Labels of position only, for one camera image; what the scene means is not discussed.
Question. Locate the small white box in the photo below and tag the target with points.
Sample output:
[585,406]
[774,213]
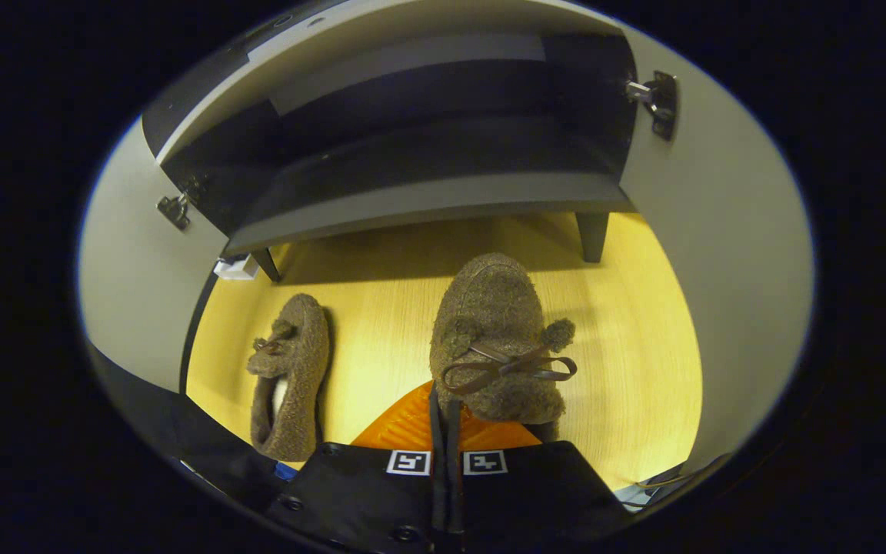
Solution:
[237,268]

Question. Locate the brown fuzzy shoe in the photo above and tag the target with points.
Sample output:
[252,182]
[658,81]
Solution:
[489,308]
[297,346]

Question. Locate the metal door hinge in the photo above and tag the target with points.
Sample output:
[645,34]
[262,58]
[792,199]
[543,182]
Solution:
[662,100]
[175,209]

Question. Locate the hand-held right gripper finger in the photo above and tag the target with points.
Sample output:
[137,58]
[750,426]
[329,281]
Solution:
[437,492]
[456,492]

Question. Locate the white shoe cabinet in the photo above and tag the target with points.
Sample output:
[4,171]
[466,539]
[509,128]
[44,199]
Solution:
[428,200]

